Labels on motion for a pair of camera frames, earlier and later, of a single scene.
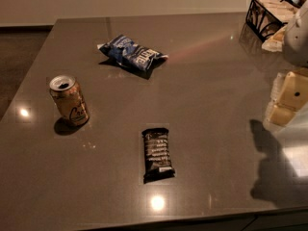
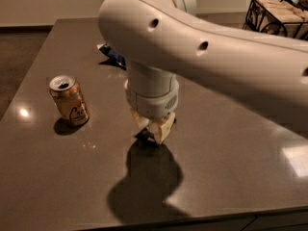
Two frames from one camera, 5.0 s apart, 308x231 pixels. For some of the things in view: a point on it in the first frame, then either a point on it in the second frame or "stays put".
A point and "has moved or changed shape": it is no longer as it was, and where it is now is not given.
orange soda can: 68,99 stays put
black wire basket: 267,13 stays put
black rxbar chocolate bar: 157,155 has moved or changed shape
